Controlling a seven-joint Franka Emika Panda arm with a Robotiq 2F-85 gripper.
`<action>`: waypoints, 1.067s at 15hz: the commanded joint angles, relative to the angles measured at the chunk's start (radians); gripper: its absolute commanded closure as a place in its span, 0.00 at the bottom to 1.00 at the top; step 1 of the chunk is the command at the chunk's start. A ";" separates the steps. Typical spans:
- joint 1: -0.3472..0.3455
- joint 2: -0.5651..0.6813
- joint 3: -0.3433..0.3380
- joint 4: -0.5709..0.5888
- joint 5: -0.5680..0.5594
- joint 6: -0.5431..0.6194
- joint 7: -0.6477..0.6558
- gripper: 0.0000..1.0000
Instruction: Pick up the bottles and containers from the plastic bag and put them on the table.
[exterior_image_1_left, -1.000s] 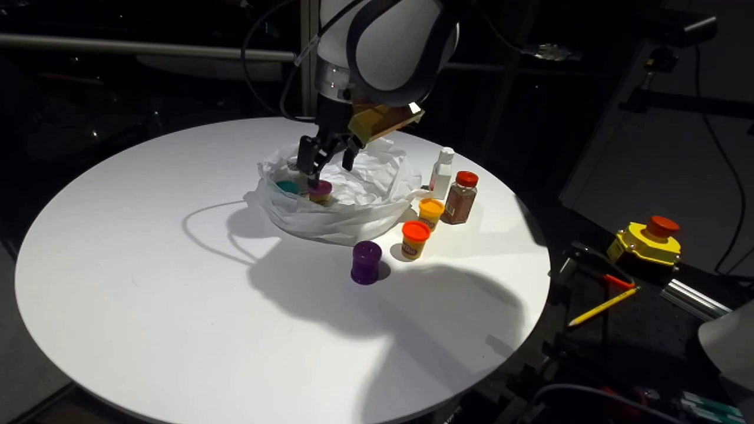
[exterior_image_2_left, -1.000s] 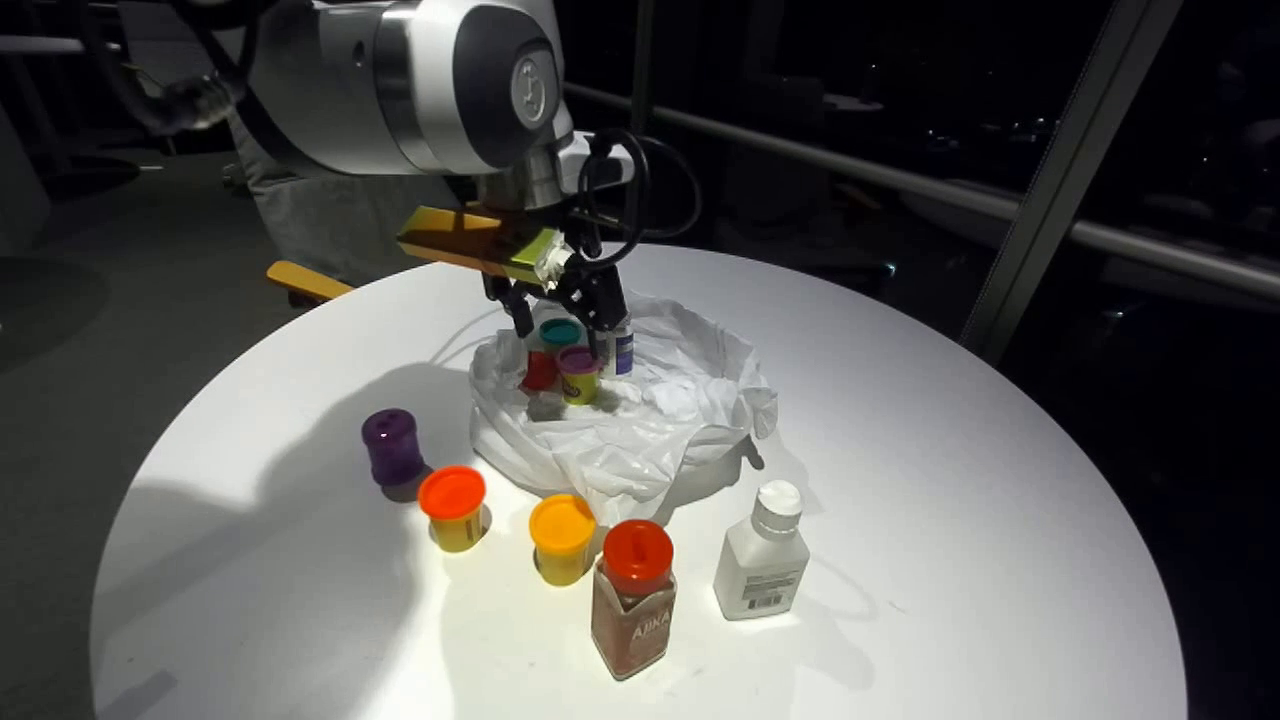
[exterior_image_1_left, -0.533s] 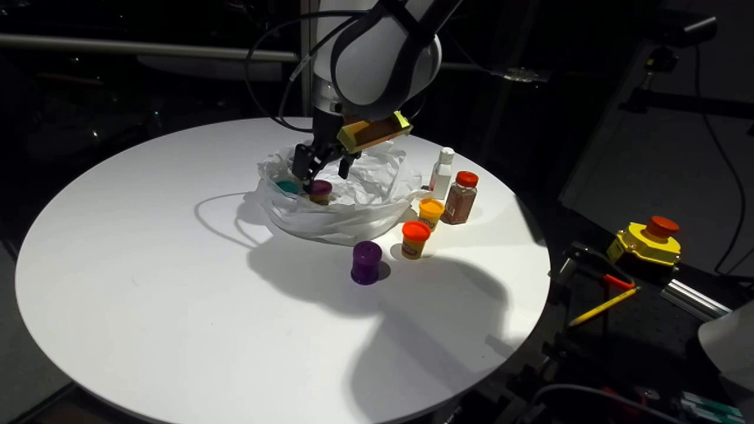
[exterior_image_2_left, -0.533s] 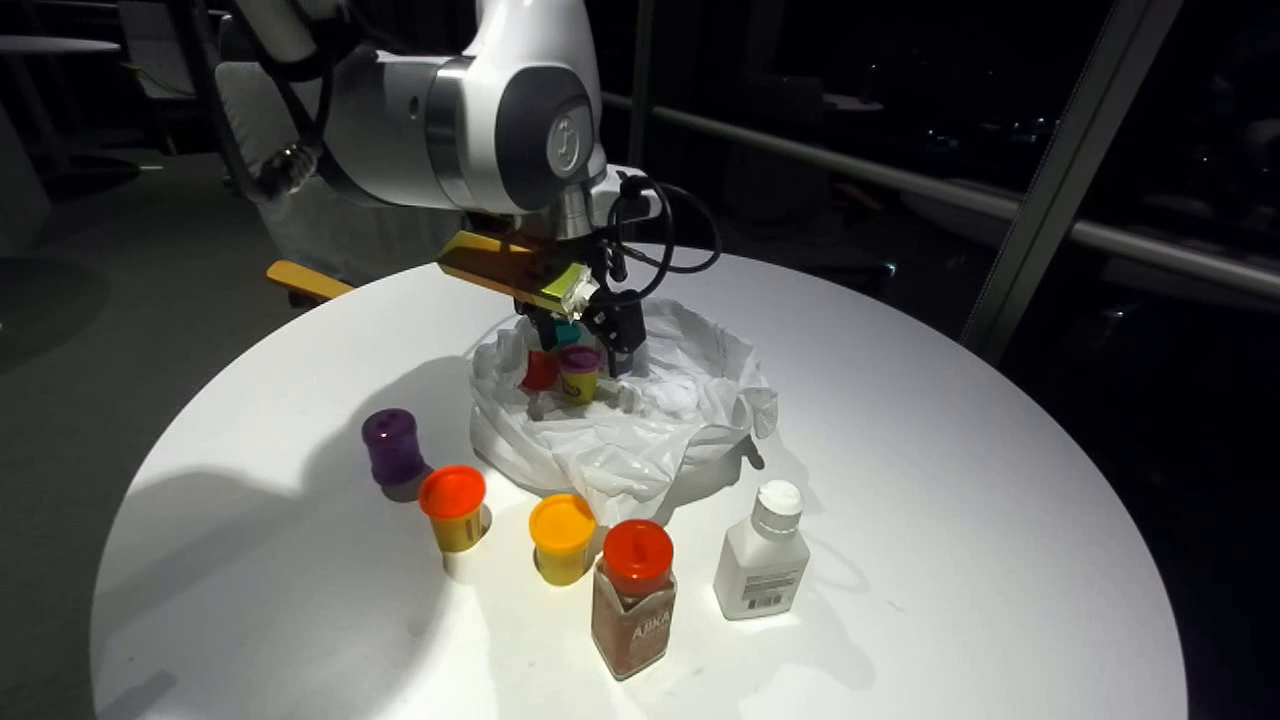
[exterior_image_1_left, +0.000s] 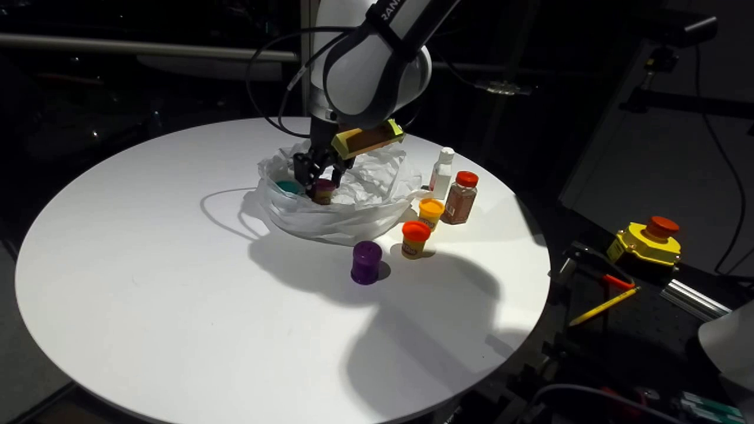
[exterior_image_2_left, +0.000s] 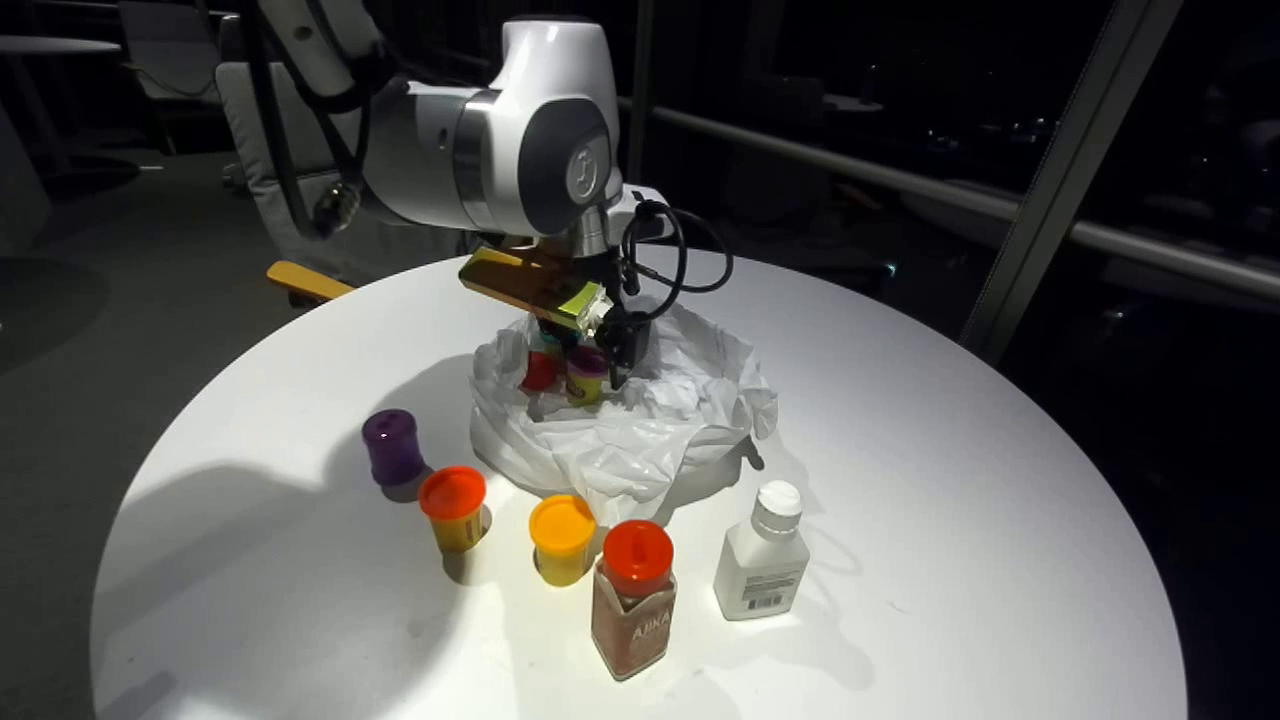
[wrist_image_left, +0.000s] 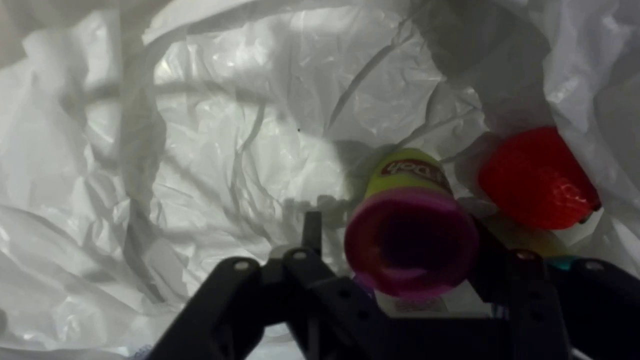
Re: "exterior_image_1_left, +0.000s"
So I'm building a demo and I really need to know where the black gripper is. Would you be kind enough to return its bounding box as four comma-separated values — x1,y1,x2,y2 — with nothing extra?
292,114,353,191

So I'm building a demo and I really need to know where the magenta lid container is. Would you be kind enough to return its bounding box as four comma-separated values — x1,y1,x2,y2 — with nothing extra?
306,178,339,207

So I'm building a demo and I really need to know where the purple container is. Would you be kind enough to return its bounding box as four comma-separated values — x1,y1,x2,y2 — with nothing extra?
350,237,386,286

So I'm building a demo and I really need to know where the orange lid container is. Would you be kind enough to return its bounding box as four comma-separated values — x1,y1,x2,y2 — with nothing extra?
402,218,437,260

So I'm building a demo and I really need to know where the yellow container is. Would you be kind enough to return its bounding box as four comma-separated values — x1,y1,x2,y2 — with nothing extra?
418,196,449,232

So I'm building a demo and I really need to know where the white bottle white cap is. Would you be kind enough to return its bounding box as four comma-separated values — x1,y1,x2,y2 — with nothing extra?
430,146,459,200

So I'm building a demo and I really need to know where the spice bottle red lid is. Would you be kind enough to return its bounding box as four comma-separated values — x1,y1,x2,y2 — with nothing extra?
442,169,482,225

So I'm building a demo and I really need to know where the white plastic bag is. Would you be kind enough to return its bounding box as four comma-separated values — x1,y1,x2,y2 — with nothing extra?
248,138,426,246

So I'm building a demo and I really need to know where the metal horizontal railing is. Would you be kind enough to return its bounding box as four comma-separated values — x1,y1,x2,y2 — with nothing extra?
0,30,598,77

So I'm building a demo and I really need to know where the yellow pencil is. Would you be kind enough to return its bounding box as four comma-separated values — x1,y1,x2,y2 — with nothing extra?
566,285,643,329

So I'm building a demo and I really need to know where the red clamp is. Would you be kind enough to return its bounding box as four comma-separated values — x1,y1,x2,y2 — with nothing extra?
601,271,638,293

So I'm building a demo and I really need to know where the yellow red emergency stop button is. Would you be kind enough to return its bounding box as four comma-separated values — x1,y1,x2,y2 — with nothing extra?
607,213,683,271

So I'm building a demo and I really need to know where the aluminium profile bar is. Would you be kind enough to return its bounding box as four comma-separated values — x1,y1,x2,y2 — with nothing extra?
663,278,735,320

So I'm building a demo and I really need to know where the white rounded cover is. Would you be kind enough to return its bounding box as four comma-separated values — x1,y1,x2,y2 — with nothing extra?
696,300,754,396

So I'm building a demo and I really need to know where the wrist camera yellow mount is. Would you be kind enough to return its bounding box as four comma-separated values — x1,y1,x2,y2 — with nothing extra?
327,117,407,161

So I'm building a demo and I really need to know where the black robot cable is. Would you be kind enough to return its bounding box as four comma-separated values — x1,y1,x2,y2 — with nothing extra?
243,26,351,140

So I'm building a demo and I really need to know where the metal window post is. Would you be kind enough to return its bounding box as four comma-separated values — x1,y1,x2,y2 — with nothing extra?
298,0,325,117

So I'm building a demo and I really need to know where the grey cable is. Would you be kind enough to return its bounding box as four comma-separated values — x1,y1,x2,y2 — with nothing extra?
528,381,678,424

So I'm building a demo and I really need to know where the black mounted camera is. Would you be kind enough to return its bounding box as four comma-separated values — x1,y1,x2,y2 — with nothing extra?
627,10,721,77

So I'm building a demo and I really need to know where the black hanging cable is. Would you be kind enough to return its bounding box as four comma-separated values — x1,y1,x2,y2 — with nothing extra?
693,41,750,272

